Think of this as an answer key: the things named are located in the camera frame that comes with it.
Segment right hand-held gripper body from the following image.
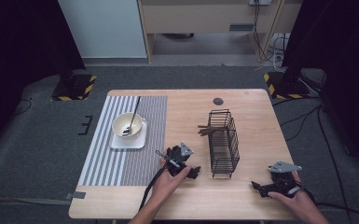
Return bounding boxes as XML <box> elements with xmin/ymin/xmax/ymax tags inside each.
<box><xmin>268</xmin><ymin>161</ymin><xmax>303</xmax><ymax>198</ymax></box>

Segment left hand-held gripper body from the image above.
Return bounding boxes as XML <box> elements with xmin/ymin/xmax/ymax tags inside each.
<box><xmin>162</xmin><ymin>142</ymin><xmax>195</xmax><ymax>178</ymax></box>

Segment black wire basket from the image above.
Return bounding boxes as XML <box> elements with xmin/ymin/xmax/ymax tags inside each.
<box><xmin>207</xmin><ymin>108</ymin><xmax>241</xmax><ymax>180</ymax></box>

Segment person's right hand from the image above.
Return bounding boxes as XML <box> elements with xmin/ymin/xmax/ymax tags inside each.
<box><xmin>267</xmin><ymin>172</ymin><xmax>317</xmax><ymax>217</ymax></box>

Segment person's left hand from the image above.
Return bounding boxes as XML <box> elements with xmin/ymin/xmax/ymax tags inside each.
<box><xmin>150</xmin><ymin>148</ymin><xmax>193</xmax><ymax>203</ymax></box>

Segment grey striped placemat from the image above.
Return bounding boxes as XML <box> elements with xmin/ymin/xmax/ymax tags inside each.
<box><xmin>77</xmin><ymin>95</ymin><xmax>169</xmax><ymax>187</ymax></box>

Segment white square plate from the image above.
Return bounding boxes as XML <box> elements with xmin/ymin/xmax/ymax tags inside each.
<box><xmin>109</xmin><ymin>117</ymin><xmax>148</xmax><ymax>150</ymax></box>

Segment metal spoon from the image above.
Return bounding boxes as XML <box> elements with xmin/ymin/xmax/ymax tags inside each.
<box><xmin>121</xmin><ymin>95</ymin><xmax>142</xmax><ymax>136</ymax></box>

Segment cream bowl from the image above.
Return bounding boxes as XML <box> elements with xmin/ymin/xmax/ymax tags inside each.
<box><xmin>111</xmin><ymin>112</ymin><xmax>144</xmax><ymax>140</ymax></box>

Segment black stand base hazard stripes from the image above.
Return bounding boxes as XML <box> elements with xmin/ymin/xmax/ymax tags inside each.
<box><xmin>50</xmin><ymin>74</ymin><xmax>98</xmax><ymax>102</ymax></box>
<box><xmin>263</xmin><ymin>71</ymin><xmax>311</xmax><ymax>100</ymax></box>

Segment grey tape strip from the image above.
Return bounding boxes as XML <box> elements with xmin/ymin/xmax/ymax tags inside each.
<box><xmin>64</xmin><ymin>190</ymin><xmax>87</xmax><ymax>201</ymax></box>

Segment black curtain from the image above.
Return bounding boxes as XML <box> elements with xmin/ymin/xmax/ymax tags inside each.
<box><xmin>0</xmin><ymin>0</ymin><xmax>87</xmax><ymax>160</ymax></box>
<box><xmin>281</xmin><ymin>0</ymin><xmax>359</xmax><ymax>171</ymax></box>

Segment beige wooden desk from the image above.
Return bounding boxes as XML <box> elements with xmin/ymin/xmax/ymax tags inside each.
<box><xmin>137</xmin><ymin>0</ymin><xmax>302</xmax><ymax>64</ymax></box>

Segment white cabinet panel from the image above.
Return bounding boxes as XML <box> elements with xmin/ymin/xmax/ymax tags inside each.
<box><xmin>58</xmin><ymin>0</ymin><xmax>148</xmax><ymax>59</ymax></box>

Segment white power strip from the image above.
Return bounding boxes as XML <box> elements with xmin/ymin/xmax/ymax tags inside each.
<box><xmin>249</xmin><ymin>0</ymin><xmax>273</xmax><ymax>7</ymax></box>

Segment left hand-held gripper cable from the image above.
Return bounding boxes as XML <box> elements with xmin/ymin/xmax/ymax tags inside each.
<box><xmin>138</xmin><ymin>149</ymin><xmax>170</xmax><ymax>211</ymax></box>

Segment hand-held gripper cable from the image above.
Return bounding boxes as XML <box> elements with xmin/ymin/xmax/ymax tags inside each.
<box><xmin>138</xmin><ymin>149</ymin><xmax>170</xmax><ymax>211</ymax></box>
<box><xmin>300</xmin><ymin>185</ymin><xmax>359</xmax><ymax>219</ymax></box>

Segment right hand-held gripper cable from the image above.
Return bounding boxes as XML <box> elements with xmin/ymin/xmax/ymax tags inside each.
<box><xmin>300</xmin><ymin>185</ymin><xmax>359</xmax><ymax>219</ymax></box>

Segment white floor cables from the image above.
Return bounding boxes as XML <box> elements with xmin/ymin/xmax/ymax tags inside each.
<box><xmin>271</xmin><ymin>33</ymin><xmax>291</xmax><ymax>73</ymax></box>

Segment black hanging cable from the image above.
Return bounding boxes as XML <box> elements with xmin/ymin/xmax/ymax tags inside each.
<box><xmin>253</xmin><ymin>3</ymin><xmax>272</xmax><ymax>63</ymax></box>

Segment thin black floor cable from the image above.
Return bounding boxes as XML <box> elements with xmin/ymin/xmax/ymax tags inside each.
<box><xmin>11</xmin><ymin>97</ymin><xmax>34</xmax><ymax>117</ymax></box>

